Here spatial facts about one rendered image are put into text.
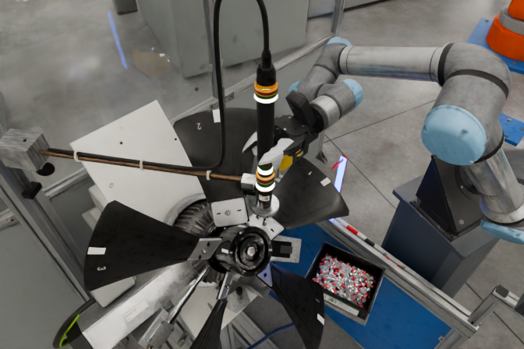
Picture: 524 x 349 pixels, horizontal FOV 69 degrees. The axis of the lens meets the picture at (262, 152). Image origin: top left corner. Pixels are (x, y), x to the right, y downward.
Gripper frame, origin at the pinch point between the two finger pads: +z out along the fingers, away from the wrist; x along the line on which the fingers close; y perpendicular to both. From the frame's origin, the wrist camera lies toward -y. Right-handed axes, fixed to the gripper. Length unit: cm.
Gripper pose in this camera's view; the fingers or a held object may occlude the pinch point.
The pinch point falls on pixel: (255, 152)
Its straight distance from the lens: 79.7
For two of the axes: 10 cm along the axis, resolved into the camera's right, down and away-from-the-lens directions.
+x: -7.0, -5.1, 5.0
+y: -0.1, 7.1, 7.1
